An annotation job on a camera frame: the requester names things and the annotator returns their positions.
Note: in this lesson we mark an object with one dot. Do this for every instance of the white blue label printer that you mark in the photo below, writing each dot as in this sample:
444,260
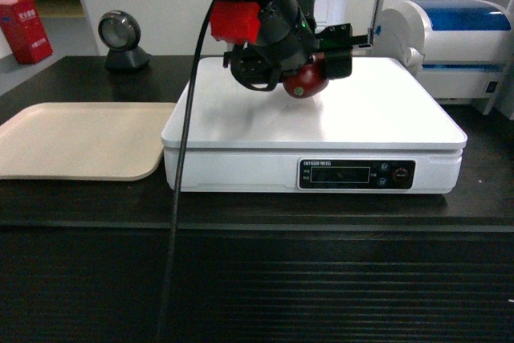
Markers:
458,50

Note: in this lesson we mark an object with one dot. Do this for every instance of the red fire extinguisher box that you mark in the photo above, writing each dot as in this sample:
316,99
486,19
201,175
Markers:
24,31

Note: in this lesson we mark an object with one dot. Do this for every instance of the beige plastic tray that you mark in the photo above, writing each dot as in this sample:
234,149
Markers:
84,141

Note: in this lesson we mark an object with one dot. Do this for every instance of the white digital checkout scale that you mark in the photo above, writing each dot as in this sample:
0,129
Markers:
377,131

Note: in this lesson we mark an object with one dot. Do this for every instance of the red block on wrist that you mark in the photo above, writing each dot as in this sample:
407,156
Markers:
235,22

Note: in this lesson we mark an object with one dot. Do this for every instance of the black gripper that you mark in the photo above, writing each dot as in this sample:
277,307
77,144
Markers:
286,41

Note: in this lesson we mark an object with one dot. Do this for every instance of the black barcode scanner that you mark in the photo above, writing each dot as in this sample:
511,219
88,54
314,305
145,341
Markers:
120,33

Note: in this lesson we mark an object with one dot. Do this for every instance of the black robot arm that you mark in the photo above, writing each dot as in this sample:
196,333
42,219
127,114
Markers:
275,41

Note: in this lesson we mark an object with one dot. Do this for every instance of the black checkout counter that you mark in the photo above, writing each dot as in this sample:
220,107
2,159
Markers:
85,261

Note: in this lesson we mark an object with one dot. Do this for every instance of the dark red mango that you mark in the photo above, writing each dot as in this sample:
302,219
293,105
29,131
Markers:
310,80

